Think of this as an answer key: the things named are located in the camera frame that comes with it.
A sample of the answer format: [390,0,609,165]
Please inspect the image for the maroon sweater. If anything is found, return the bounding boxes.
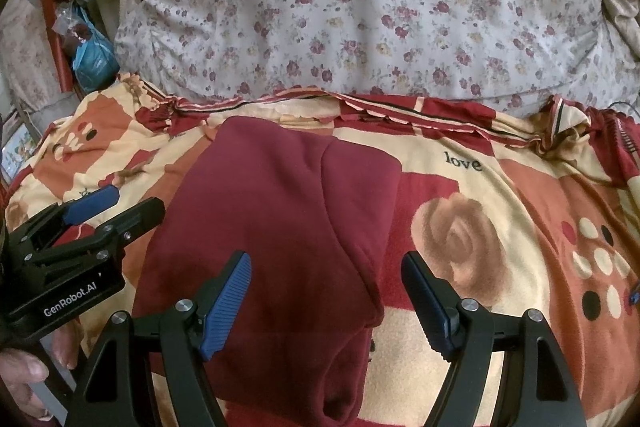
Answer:
[132,116,403,425]

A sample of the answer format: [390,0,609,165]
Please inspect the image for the clear plastic bag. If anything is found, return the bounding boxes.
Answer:
[54,3,96,44]

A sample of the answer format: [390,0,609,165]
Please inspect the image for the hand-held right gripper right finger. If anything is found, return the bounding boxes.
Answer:
[401,251,587,427]

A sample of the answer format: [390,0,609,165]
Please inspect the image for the framed picture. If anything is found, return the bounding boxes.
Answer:
[0,122,40,184]

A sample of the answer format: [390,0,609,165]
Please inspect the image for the red and cream rose blanket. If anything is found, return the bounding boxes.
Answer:
[0,74,640,427]

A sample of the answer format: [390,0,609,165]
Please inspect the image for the blue plastic bag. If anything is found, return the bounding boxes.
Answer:
[71,7,121,92]

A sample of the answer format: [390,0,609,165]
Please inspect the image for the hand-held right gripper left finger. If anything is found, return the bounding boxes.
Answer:
[65,251,252,427]

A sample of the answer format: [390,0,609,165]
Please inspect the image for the white floral quilt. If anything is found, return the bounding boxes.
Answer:
[114,0,640,118]

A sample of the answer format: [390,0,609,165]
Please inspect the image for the person's left hand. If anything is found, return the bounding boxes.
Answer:
[0,323,84,420]

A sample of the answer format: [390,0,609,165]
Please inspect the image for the pale floral cloth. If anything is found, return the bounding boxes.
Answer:
[0,0,63,108]

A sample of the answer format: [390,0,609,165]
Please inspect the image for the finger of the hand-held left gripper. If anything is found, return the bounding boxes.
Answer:
[10,185,121,253]
[30,197,166,261]

